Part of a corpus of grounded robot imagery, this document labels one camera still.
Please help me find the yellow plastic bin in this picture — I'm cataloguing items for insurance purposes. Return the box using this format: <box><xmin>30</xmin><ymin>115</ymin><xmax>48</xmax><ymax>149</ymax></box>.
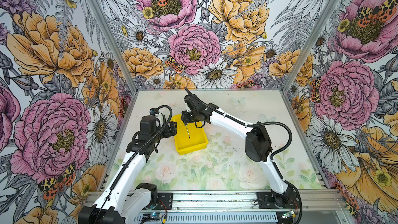
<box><xmin>172</xmin><ymin>114</ymin><xmax>208</xmax><ymax>156</ymax></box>

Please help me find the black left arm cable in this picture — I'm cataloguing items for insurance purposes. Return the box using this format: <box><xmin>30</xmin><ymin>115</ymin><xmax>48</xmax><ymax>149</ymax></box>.
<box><xmin>93</xmin><ymin>105</ymin><xmax>174</xmax><ymax>222</ymax></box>

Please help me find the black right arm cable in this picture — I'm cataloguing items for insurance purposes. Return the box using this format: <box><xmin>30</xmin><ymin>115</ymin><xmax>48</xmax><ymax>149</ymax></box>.
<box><xmin>214</xmin><ymin>107</ymin><xmax>293</xmax><ymax>161</ymax></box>

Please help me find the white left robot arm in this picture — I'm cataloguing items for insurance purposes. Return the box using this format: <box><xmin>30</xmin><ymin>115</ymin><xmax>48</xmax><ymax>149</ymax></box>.
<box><xmin>78</xmin><ymin>115</ymin><xmax>177</xmax><ymax>224</ymax></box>

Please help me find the aluminium corner post right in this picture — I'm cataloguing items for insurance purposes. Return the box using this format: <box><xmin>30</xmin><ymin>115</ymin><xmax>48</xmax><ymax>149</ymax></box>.
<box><xmin>282</xmin><ymin>0</ymin><xmax>341</xmax><ymax>93</ymax></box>

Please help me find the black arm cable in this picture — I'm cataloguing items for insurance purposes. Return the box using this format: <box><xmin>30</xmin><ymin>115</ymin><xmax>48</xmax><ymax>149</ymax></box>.
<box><xmin>93</xmin><ymin>105</ymin><xmax>174</xmax><ymax>222</ymax></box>
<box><xmin>214</xmin><ymin>107</ymin><xmax>293</xmax><ymax>161</ymax></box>

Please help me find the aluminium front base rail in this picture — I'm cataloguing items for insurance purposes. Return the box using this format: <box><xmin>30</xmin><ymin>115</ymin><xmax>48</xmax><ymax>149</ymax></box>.
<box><xmin>83</xmin><ymin>189</ymin><xmax>347</xmax><ymax>224</ymax></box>

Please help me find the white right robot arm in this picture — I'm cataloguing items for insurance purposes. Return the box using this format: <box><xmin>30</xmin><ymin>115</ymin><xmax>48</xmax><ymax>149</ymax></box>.
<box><xmin>181</xmin><ymin>88</ymin><xmax>298</xmax><ymax>205</ymax></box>

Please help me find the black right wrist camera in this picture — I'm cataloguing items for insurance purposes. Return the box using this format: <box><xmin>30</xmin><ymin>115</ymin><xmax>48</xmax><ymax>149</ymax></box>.
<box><xmin>150</xmin><ymin>107</ymin><xmax>159</xmax><ymax>116</ymax></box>

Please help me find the aluminium corner post left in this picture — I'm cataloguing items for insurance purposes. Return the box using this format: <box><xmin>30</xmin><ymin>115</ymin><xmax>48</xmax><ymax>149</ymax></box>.
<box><xmin>87</xmin><ymin>0</ymin><xmax>138</xmax><ymax>96</ymax></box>

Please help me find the aluminium corner post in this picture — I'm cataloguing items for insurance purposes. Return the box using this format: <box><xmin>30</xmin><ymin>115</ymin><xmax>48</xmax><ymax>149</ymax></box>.
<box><xmin>282</xmin><ymin>0</ymin><xmax>341</xmax><ymax>93</ymax></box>
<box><xmin>87</xmin><ymin>0</ymin><xmax>138</xmax><ymax>96</ymax></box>

